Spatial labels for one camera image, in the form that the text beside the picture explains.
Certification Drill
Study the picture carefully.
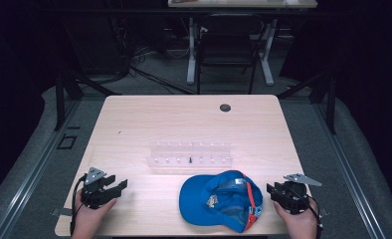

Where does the blue baseball cap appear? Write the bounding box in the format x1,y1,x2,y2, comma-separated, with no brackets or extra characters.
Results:
178,169,265,234

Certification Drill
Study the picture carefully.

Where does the black metal stand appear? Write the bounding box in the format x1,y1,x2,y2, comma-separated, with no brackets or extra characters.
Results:
53,70,122,132
276,69,338,135

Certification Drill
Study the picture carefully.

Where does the person's right hand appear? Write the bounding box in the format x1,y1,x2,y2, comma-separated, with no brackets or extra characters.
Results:
272,196,319,239

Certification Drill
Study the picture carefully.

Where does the person's left hand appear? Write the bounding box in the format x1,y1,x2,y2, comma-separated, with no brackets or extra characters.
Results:
71,190,118,239

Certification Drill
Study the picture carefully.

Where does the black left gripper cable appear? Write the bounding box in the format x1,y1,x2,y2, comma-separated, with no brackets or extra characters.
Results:
69,174,87,237

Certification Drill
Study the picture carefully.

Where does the black floor cable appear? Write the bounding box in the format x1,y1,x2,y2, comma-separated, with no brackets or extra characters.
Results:
129,65,196,97

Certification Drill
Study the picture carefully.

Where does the white-legged desk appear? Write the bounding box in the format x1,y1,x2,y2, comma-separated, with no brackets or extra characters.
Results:
167,0,318,88

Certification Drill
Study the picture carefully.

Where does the black tape square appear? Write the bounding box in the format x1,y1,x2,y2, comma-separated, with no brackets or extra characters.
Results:
56,133,79,150

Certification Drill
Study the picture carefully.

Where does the clear acrylic peg rack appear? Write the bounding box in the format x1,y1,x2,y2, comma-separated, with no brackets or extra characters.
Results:
145,140,235,168

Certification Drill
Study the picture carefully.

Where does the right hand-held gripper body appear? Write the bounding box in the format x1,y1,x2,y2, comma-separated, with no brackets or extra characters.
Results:
279,172,323,216

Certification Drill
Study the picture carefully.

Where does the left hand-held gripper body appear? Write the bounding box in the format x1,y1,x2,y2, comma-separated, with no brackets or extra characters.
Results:
81,166,117,210

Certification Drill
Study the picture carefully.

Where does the black chair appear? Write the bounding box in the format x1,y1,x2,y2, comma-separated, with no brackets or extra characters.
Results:
195,13,266,96

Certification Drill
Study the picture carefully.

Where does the grey metal floor rail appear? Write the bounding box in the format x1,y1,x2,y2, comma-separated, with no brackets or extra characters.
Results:
312,103,389,239
0,99,83,239

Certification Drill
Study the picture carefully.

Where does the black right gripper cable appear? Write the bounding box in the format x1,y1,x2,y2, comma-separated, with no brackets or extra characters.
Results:
288,183,324,239

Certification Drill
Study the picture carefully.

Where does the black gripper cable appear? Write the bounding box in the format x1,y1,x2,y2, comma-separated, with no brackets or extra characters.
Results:
288,183,324,239
69,174,87,237

